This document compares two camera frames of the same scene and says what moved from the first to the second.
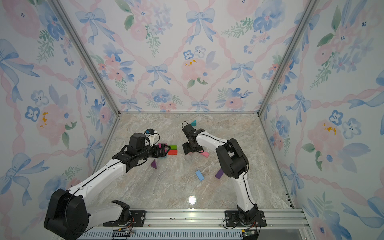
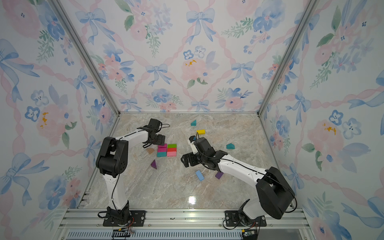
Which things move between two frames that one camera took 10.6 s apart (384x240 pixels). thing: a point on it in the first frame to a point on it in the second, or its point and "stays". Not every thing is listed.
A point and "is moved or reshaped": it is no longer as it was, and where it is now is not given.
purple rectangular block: (219, 174) stays
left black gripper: (163, 153) to (161, 139)
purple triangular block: (154, 164) stays
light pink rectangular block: (205, 154) is moved or reshaped
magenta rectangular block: (160, 146) stays
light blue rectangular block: (200, 175) stays
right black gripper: (186, 149) to (185, 160)
